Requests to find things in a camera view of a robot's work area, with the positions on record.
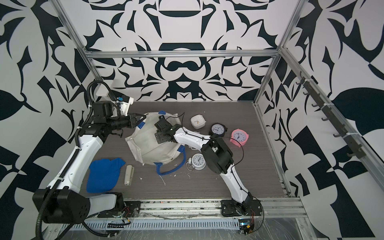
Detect small beige stapler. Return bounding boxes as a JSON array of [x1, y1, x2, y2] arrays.
[[124, 165, 135, 186]]

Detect small white alarm clock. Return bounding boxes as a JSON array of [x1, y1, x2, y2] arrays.
[[186, 153, 207, 171]]

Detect pink alarm clock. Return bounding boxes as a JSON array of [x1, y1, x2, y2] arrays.
[[230, 129, 249, 148]]

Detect grey wall hook rail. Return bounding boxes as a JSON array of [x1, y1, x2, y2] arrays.
[[297, 72, 367, 159]]

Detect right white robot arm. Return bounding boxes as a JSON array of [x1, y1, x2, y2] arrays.
[[154, 116, 253, 215]]

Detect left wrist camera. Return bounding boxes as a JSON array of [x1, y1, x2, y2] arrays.
[[117, 95, 134, 117]]

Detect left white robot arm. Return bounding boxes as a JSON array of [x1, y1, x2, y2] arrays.
[[33, 98, 146, 240]]

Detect black round alarm clock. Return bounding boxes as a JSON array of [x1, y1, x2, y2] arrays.
[[209, 123, 228, 137]]

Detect white square alarm clock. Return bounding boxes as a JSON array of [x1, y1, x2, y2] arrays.
[[191, 114, 207, 130]]

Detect white canvas bag blue handles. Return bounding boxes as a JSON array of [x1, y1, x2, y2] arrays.
[[125, 111, 187, 176]]

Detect white slotted cable duct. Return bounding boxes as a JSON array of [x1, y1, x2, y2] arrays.
[[59, 218, 241, 231]]

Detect blue cloth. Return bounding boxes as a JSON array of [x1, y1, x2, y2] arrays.
[[86, 158, 126, 194]]

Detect white desk lamp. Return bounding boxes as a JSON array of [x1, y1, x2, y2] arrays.
[[95, 84, 109, 97]]

